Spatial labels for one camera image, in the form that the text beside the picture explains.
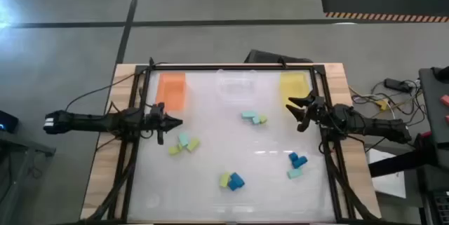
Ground blue cylinder foam block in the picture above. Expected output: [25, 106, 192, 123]
[292, 156, 309, 170]

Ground orange translucent plastic bin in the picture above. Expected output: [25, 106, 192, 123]
[155, 72, 187, 112]

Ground black mat with hazard stripe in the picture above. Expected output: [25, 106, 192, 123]
[319, 0, 449, 23]

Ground clear plastic bin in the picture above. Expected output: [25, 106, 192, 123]
[215, 69, 259, 103]

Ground dark device with blue light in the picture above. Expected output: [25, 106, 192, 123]
[0, 110, 19, 134]

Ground black keyboard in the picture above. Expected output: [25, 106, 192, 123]
[433, 190, 449, 225]

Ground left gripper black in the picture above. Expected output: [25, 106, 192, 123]
[145, 102, 184, 146]

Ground long thin black cable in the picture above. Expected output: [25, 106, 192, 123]
[65, 58, 155, 112]

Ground tangled black floor cables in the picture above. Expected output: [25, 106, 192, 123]
[349, 77, 427, 130]

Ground white paper sheet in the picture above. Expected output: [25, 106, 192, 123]
[364, 147, 407, 200]

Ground black support strut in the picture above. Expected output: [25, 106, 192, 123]
[368, 147, 438, 179]

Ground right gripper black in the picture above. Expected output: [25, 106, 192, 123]
[286, 91, 333, 133]

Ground yellow translucent plastic bin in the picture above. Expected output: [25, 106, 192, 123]
[279, 71, 311, 109]

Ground grey desk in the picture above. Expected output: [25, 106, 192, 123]
[0, 130, 57, 225]

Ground black boxy object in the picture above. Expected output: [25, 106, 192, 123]
[244, 48, 314, 65]

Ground black power adapter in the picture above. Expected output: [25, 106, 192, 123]
[384, 77, 413, 93]

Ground black aluminium table frame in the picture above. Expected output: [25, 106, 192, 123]
[82, 62, 378, 224]

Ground blue wedge foam block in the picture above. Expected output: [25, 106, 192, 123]
[229, 172, 246, 187]

